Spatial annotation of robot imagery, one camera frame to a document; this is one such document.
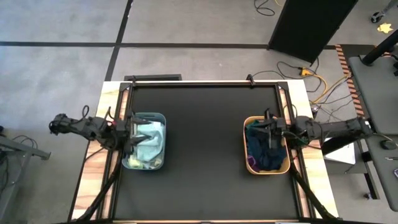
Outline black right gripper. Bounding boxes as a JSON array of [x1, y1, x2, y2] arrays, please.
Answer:
[[248, 116, 295, 151]]

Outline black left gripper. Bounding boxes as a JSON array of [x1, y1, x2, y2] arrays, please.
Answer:
[[115, 111, 154, 149]]

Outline dark green microfiber towel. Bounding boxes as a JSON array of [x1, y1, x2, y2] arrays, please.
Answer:
[[246, 133, 266, 160]]

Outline light blue towel white tag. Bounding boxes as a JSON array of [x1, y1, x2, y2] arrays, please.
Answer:
[[136, 134, 165, 163]]

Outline navy blue microfiber towel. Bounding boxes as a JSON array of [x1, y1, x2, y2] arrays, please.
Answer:
[[259, 136, 288, 171]]

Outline blue plastic basket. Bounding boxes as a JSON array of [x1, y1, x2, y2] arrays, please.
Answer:
[[121, 112, 167, 170]]

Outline orange plastic basket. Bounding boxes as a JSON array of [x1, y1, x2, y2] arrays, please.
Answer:
[[243, 116, 291, 175]]

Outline black table mat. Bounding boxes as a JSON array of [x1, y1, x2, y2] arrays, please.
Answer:
[[113, 85, 301, 221]]

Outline black desk support bar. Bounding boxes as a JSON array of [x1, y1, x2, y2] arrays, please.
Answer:
[[322, 136, 361, 156]]

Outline white paper sheet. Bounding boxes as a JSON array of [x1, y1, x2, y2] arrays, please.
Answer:
[[323, 141, 357, 166]]

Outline orange black striped strip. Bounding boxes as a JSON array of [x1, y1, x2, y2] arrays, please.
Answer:
[[335, 44, 366, 122]]

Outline black cabinet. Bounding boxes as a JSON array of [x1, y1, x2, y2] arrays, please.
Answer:
[[268, 0, 360, 65]]

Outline black desk leg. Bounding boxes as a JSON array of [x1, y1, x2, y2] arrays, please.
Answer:
[[360, 133, 381, 200]]

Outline grey desk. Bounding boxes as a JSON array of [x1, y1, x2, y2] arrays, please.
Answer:
[[348, 54, 398, 212]]

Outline black computer mouse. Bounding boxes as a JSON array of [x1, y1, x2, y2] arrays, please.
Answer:
[[379, 139, 398, 151]]

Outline grey metal stand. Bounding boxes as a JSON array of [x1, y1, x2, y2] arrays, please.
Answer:
[[0, 135, 52, 224]]

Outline black pole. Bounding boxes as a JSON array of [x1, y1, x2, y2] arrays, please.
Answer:
[[360, 29, 398, 67]]

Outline yellow star paper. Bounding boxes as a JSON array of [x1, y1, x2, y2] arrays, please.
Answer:
[[376, 22, 394, 34]]

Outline caster wheel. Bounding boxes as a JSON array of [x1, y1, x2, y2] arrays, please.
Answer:
[[370, 11, 386, 24]]

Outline black floor cables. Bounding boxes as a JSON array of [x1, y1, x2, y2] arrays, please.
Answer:
[[251, 57, 361, 125]]

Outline yellow power cable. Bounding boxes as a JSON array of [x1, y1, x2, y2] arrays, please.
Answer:
[[299, 67, 351, 105]]

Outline black table frame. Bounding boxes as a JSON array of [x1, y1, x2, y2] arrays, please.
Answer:
[[70, 79, 343, 224]]

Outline black looped cable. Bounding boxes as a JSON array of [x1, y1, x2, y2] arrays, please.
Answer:
[[253, 0, 277, 17]]

